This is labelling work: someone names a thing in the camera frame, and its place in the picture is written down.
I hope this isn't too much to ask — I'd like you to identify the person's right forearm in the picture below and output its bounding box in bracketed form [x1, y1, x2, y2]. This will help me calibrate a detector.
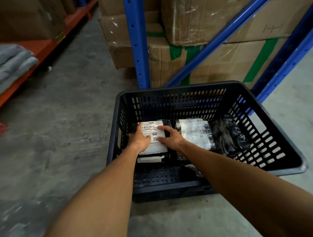
[177, 141, 313, 237]

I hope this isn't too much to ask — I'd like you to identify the black packet with white strip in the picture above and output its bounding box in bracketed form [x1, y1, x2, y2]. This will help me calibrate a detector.
[136, 154, 178, 164]

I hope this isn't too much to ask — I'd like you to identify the large film-wrapped cardboard box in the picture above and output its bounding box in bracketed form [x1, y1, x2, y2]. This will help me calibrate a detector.
[161, 0, 313, 47]

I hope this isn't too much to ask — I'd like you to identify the orange rack shelf beam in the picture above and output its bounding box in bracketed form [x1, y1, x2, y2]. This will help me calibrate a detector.
[0, 0, 98, 108]

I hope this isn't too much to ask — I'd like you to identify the blue diagonal rack brace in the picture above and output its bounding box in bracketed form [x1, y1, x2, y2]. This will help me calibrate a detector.
[166, 0, 270, 87]

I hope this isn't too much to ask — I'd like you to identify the person's right hand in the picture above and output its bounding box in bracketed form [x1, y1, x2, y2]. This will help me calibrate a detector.
[157, 125, 187, 151]

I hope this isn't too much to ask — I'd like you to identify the black packet with blank label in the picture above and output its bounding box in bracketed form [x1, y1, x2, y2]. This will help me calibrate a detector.
[175, 118, 216, 151]

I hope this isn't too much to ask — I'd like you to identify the person's left hand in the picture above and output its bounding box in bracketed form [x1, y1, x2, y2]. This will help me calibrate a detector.
[127, 123, 152, 154]

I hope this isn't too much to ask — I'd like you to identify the dark cardboard box on shelf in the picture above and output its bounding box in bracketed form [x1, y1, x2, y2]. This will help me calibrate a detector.
[0, 0, 77, 42]

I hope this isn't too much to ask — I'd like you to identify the black packet with barcode label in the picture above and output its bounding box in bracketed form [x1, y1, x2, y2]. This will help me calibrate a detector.
[137, 120, 172, 157]

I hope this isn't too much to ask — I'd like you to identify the blue perforated rack upright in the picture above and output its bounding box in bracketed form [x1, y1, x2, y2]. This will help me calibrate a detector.
[123, 0, 151, 90]

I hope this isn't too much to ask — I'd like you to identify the stack of grey folded cloths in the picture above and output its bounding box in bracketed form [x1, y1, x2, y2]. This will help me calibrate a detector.
[0, 44, 39, 95]

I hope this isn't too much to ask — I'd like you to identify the small plain cardboard box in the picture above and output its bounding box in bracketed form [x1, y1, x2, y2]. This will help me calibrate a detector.
[109, 45, 135, 69]

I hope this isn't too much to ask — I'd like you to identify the dark blue rack upright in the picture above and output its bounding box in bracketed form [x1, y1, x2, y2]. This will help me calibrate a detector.
[247, 4, 313, 116]

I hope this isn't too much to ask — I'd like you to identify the taped brown cardboard box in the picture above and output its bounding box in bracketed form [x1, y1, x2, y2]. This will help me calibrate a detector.
[98, 11, 170, 48]

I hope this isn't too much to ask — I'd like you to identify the black plastic crate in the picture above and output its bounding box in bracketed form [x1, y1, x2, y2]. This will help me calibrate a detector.
[106, 80, 309, 203]

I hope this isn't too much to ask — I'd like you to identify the cardboard box with green tape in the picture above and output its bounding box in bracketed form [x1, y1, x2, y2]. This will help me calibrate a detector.
[147, 37, 288, 89]

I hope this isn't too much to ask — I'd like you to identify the person's left forearm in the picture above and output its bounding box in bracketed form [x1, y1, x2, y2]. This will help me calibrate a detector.
[44, 144, 147, 237]

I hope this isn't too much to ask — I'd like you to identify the black unlabelled plastic packet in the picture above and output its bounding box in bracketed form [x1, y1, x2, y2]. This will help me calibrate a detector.
[211, 114, 251, 157]

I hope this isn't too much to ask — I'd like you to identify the cardboard box behind rack upright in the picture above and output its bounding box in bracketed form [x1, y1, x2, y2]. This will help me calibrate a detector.
[97, 0, 162, 17]

